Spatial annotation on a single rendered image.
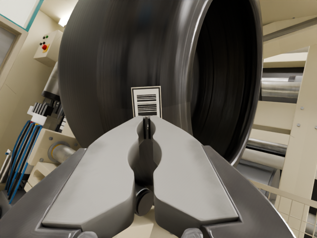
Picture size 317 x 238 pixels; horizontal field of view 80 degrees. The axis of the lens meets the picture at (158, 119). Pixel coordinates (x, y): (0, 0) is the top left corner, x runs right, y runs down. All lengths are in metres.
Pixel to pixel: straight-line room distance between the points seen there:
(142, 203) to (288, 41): 0.82
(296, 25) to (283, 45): 0.08
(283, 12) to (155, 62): 0.75
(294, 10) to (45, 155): 0.97
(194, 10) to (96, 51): 0.16
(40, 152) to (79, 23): 0.35
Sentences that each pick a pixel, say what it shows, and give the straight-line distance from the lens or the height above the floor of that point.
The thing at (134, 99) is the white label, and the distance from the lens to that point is 0.26.
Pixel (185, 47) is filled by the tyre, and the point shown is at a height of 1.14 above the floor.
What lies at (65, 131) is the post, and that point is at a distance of 0.75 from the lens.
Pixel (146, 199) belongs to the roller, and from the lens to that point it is 0.35.
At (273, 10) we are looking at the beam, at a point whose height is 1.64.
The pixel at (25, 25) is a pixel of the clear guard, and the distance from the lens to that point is 1.01.
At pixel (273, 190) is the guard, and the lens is 0.74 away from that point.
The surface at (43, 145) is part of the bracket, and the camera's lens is 0.60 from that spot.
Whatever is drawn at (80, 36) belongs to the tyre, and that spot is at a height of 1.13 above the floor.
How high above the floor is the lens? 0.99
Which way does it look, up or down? 9 degrees up
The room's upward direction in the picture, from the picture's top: 19 degrees clockwise
